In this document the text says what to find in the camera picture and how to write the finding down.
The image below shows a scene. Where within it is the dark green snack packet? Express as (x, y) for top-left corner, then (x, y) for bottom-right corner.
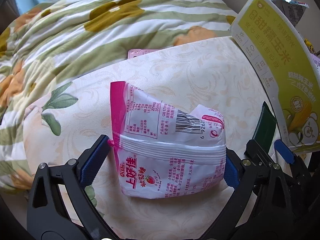
(252, 101), (277, 153)

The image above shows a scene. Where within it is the pink white candy bag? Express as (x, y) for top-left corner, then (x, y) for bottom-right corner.
(110, 81), (226, 199)

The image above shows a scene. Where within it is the green corn cardboard box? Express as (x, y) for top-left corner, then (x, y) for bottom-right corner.
(230, 0), (319, 153)

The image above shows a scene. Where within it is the grey printed snack bag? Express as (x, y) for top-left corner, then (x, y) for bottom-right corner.
(270, 0), (309, 27)

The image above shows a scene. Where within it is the pink phone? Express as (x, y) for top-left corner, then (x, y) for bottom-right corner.
(127, 49), (158, 59)

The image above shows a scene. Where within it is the floral green striped quilt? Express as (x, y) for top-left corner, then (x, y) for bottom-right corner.
(1, 0), (236, 192)

